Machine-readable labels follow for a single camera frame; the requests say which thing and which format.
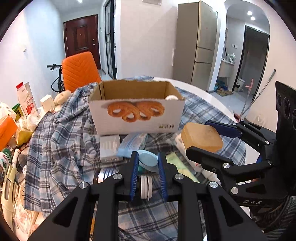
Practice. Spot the green carton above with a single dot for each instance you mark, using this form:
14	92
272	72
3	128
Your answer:
16	110

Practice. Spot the crumpled white plastic bag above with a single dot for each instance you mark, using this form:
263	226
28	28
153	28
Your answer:
34	120

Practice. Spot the white plastic bottle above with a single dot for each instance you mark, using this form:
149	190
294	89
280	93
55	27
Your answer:
171	97

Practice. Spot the black framed glass door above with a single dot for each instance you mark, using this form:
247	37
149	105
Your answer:
111	39

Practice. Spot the dark bathroom door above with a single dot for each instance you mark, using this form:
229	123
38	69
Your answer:
253	60

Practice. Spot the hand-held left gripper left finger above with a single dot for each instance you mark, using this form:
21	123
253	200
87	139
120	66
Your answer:
134	180

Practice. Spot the white toilet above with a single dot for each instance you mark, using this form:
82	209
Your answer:
241	84

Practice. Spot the pale green plastic tool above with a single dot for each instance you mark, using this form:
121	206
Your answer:
9	185

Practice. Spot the white detergent bottle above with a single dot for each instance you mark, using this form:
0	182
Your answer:
232	58

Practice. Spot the clear plastic packaging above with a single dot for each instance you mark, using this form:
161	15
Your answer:
25	220

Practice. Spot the pale green box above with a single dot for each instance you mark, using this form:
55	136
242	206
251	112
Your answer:
178	164

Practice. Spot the grey electrical wall panel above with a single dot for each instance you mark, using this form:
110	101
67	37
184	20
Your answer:
151	1

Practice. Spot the light blue packet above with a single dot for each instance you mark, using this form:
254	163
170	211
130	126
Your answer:
131	144

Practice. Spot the plastic bottle with green label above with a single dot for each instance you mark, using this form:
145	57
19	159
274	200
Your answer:
5	160

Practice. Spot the light blue round jar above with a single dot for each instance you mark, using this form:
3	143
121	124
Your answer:
148	160

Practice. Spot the cardboard box with pastry print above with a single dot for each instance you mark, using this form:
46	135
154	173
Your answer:
101	120

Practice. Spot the beige vanity cabinet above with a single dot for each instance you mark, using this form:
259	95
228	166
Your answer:
226	68

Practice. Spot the silver white box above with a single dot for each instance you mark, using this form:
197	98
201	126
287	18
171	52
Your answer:
111	146

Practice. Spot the dark wooden door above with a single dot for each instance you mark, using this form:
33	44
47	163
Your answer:
81	34

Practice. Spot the white tube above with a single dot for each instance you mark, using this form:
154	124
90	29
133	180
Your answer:
15	157

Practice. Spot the yellow plastic bag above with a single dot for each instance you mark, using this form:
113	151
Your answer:
24	134

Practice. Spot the orange quilted chair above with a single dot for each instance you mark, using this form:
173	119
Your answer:
78	71

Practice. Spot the cream plush toy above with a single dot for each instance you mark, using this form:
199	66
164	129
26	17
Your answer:
62	98

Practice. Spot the grey broom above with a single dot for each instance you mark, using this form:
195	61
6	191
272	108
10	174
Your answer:
259	92

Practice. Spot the orange tissue box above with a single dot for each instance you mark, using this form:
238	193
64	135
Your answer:
8	132

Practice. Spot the amber soap bar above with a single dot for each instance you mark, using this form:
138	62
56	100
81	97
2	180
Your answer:
198	136

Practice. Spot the beige refrigerator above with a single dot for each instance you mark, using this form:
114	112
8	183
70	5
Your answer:
198	46

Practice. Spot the black bicycle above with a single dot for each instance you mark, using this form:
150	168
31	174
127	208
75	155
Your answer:
54	66

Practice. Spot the blue basin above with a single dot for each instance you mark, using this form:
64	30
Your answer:
219	86

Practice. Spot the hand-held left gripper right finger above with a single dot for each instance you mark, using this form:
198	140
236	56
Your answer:
161	176

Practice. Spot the brown bottle with silver label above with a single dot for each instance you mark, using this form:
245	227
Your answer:
108	173

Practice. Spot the blue plaid cloth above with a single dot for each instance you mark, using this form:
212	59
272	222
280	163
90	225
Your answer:
64	143

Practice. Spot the patterned doormat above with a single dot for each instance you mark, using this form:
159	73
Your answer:
224	92

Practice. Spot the white snack bag red print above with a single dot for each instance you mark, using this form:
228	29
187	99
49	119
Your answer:
7	110

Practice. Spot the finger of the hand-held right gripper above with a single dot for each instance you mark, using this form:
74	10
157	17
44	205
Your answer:
224	129
203	157

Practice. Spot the small white box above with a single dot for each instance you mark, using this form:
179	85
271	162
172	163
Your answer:
47	103

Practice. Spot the red and white milk carton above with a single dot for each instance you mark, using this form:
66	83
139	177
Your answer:
26	102

